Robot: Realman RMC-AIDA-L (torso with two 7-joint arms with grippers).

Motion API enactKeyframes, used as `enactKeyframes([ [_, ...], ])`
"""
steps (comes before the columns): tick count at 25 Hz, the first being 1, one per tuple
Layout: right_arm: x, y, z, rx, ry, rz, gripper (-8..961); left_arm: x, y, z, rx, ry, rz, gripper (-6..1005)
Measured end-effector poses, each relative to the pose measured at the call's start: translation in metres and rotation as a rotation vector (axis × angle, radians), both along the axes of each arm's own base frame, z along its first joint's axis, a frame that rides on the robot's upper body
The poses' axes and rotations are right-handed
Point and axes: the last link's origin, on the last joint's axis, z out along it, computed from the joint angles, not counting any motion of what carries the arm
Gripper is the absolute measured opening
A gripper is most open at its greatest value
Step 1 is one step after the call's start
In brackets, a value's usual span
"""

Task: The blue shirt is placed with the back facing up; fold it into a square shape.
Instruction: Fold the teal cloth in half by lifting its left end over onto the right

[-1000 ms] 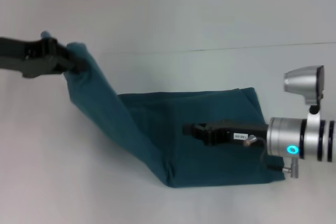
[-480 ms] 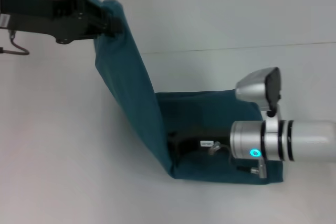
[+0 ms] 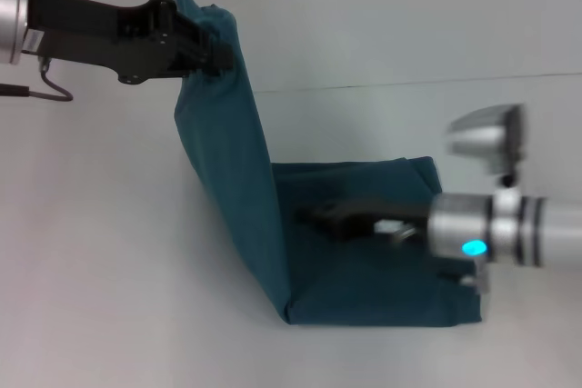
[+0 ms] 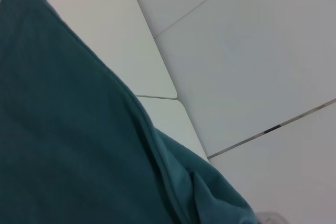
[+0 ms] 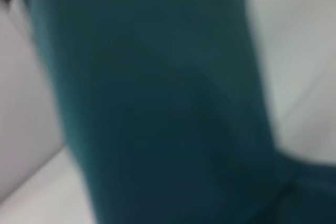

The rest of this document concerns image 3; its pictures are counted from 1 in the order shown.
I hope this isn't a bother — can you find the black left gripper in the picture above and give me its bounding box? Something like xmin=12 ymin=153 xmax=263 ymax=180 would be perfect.
xmin=25 ymin=0 xmax=236 ymax=85

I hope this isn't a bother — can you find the teal blue shirt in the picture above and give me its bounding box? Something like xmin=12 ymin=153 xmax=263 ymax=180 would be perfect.
xmin=167 ymin=0 xmax=483 ymax=328

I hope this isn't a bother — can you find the silver camera mount bracket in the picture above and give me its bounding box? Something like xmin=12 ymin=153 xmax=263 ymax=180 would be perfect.
xmin=497 ymin=168 xmax=524 ymax=192

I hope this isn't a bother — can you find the right wrist camera housing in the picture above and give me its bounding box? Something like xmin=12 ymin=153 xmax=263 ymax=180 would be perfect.
xmin=445 ymin=103 xmax=529 ymax=174

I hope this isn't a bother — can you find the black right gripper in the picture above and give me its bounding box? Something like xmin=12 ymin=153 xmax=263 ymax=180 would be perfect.
xmin=295 ymin=194 xmax=432 ymax=244

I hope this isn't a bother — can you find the left arm cable with connector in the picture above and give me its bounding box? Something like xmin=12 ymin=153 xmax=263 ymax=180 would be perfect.
xmin=0 ymin=56 xmax=75 ymax=104

